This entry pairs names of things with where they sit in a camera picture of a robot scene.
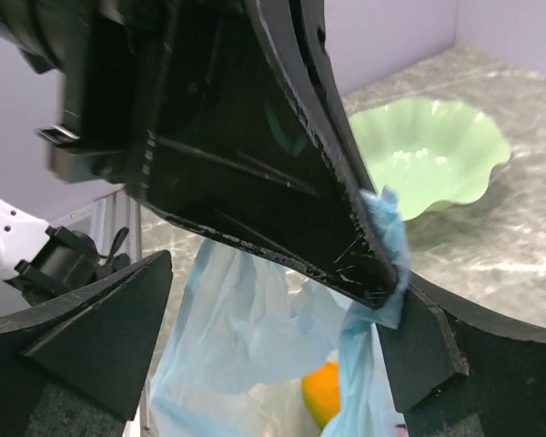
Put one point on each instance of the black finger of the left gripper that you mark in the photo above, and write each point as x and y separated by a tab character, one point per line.
245	172

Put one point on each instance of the fake mango yellow green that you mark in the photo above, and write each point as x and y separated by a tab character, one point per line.
321	395

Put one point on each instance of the aluminium rail frame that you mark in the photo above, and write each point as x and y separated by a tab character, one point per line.
103	218

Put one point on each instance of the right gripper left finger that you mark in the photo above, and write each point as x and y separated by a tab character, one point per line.
76	365

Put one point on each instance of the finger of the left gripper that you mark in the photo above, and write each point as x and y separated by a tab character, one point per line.
293	37

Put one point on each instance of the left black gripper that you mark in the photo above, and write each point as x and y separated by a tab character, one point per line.
107	53

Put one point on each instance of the light green wavy plate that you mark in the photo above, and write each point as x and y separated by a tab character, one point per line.
431	153

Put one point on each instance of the light blue plastic bag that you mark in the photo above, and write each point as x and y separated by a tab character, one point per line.
243	342

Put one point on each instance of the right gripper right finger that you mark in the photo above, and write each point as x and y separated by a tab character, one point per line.
456	368

